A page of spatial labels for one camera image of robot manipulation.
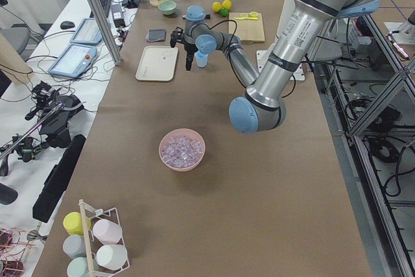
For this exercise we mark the blue teach pendant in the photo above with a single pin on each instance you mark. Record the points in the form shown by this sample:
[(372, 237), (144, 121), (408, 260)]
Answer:
[(74, 61), (87, 33)]

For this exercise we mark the grey cup in rack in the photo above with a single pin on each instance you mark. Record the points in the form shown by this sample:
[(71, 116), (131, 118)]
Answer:
[(74, 246)]

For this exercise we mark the white wire cup rack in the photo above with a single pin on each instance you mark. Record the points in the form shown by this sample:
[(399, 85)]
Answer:
[(90, 216)]

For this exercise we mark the blue teach pendant far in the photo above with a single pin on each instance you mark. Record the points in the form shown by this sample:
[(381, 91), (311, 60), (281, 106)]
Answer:
[(87, 33)]

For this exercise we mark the aluminium frame post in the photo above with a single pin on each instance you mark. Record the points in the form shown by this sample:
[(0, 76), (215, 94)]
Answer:
[(100, 17)]

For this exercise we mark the mint green bowl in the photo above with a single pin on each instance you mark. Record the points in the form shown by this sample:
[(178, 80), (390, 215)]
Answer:
[(167, 8)]

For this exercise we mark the cream rabbit tray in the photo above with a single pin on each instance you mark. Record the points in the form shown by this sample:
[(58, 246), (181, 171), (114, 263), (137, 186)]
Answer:
[(157, 63)]

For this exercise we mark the bamboo cutting board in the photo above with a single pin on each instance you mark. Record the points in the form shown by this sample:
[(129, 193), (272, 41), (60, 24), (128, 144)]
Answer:
[(248, 31)]

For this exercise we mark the yellow lemon lower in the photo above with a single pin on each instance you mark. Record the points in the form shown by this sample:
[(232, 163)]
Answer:
[(216, 6)]

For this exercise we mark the pink bowl of ice cubes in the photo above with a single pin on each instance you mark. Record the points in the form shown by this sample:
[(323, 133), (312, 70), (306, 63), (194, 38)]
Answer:
[(182, 149)]

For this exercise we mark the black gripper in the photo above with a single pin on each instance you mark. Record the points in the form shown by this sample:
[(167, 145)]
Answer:
[(189, 47)]

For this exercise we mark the white cup in rack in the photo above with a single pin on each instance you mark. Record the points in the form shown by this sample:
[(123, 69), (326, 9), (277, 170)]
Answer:
[(112, 257)]

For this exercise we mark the yellow cup in rack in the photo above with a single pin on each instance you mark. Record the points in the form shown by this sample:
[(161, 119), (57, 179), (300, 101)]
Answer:
[(72, 223)]

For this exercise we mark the yellow lemon upper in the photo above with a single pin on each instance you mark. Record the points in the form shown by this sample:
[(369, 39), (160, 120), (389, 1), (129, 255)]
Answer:
[(227, 4)]

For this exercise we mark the light blue plastic cup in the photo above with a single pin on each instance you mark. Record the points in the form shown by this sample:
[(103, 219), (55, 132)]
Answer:
[(201, 59)]

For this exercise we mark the blue teach pendant near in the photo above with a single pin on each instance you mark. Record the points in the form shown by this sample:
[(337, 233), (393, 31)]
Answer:
[(74, 61)]

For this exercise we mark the green lime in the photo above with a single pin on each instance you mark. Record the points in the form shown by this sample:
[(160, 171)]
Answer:
[(224, 12)]

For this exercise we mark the pink cup in rack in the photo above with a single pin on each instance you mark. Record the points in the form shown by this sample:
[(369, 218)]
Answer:
[(107, 232)]

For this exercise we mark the mint cup in rack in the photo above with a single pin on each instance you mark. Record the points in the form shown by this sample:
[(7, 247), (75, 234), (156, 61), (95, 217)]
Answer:
[(78, 267)]

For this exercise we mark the grey folded cloth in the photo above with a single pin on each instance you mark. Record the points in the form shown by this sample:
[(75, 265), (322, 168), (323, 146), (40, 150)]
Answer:
[(156, 35)]

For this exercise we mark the yellow lemon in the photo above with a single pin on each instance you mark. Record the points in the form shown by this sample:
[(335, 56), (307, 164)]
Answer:
[(216, 6), (227, 4)]

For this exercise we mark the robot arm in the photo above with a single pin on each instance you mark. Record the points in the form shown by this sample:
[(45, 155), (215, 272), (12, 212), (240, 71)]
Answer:
[(262, 107)]

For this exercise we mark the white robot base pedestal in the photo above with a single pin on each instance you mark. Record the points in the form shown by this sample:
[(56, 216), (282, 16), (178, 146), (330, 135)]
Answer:
[(281, 39)]

